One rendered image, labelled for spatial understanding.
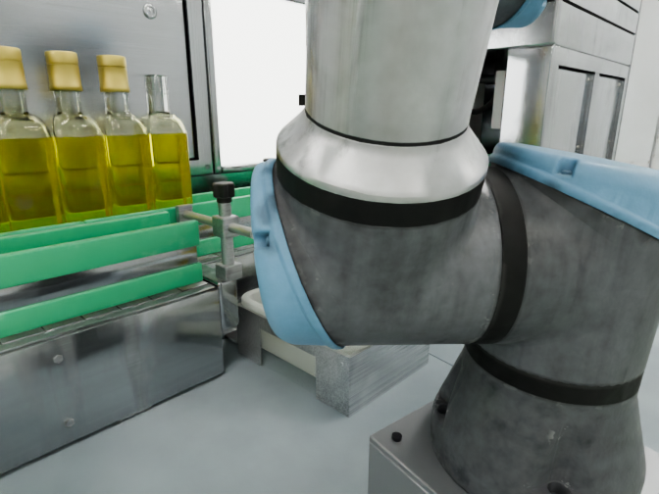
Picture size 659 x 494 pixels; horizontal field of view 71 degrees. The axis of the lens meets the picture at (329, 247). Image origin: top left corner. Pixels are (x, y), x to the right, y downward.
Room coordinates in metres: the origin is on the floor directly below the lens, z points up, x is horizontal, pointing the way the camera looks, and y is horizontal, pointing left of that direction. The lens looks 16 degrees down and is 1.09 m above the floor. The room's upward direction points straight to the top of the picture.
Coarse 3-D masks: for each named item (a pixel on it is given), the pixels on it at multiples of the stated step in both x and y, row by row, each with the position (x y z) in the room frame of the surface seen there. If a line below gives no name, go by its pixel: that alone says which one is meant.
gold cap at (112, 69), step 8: (96, 56) 0.62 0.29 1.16; (104, 56) 0.62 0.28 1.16; (112, 56) 0.62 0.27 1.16; (120, 56) 0.62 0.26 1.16; (104, 64) 0.62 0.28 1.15; (112, 64) 0.62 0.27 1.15; (120, 64) 0.62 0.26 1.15; (104, 72) 0.62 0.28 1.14; (112, 72) 0.62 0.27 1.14; (120, 72) 0.62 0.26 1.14; (104, 80) 0.62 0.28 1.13; (112, 80) 0.62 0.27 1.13; (120, 80) 0.62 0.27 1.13; (104, 88) 0.62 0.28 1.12; (112, 88) 0.61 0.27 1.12; (120, 88) 0.62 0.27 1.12; (128, 88) 0.63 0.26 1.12
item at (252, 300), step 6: (258, 288) 0.64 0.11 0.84; (246, 294) 0.62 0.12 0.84; (252, 294) 0.62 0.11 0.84; (258, 294) 0.63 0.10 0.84; (246, 300) 0.60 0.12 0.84; (252, 300) 0.60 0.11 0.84; (258, 300) 0.63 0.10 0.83; (246, 306) 0.59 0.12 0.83; (252, 306) 0.58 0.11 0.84; (258, 306) 0.58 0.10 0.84; (258, 312) 0.57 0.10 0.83; (264, 312) 0.56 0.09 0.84; (348, 348) 0.47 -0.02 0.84; (354, 348) 0.47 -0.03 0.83; (360, 348) 0.48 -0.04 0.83; (348, 354) 0.48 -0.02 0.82
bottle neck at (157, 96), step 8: (152, 80) 0.66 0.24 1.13; (160, 80) 0.66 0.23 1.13; (152, 88) 0.66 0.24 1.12; (160, 88) 0.66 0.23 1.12; (152, 96) 0.66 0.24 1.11; (160, 96) 0.66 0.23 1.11; (168, 96) 0.67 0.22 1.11; (152, 104) 0.66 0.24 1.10; (160, 104) 0.66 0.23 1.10; (168, 104) 0.67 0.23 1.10
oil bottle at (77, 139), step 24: (48, 120) 0.58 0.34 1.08; (72, 120) 0.57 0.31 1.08; (72, 144) 0.56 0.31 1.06; (96, 144) 0.58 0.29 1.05; (72, 168) 0.56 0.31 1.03; (96, 168) 0.58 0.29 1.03; (72, 192) 0.56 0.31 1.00; (96, 192) 0.58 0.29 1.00; (72, 216) 0.55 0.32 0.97; (96, 216) 0.57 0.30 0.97
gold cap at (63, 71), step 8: (48, 56) 0.58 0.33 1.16; (56, 56) 0.57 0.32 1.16; (64, 56) 0.58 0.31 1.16; (72, 56) 0.59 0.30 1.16; (48, 64) 0.58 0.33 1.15; (56, 64) 0.57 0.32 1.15; (64, 64) 0.58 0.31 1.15; (72, 64) 0.58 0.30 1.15; (48, 72) 0.58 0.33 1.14; (56, 72) 0.57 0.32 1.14; (64, 72) 0.58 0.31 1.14; (72, 72) 0.58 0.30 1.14; (56, 80) 0.57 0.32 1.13; (64, 80) 0.58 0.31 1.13; (72, 80) 0.58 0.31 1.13; (80, 80) 0.60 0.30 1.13; (56, 88) 0.57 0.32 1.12; (64, 88) 0.57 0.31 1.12; (72, 88) 0.58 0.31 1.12; (80, 88) 0.59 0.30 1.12
